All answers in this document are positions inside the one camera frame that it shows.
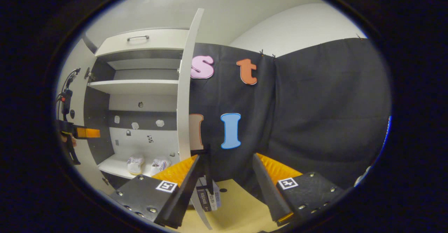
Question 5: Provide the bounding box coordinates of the black backdrop cloth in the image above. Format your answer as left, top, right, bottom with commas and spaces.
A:
189, 37, 392, 191

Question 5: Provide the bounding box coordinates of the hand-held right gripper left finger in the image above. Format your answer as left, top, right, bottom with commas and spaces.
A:
109, 154, 201, 228

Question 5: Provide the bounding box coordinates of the white shoe cabinet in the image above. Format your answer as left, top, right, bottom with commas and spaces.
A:
84, 28, 191, 191

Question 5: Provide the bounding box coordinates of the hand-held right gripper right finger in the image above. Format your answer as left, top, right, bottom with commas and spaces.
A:
253, 152, 345, 226

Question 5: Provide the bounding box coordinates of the white shoe cabinet door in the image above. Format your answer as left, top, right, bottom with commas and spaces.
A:
56, 39, 116, 195
176, 8, 215, 231

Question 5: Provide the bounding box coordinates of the dark labelled box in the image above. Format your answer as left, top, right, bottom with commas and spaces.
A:
196, 177, 222, 212

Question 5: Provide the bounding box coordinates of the white shoe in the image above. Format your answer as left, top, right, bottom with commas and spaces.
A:
150, 158, 172, 177
127, 156, 145, 176

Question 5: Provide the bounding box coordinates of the white cabinet drawer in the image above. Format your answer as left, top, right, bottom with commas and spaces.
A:
94, 29, 191, 57

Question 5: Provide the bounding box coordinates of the white cabinet shelf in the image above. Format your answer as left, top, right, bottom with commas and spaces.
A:
87, 80, 180, 95

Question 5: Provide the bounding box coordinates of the black cable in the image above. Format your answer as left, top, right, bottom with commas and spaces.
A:
56, 68, 82, 121

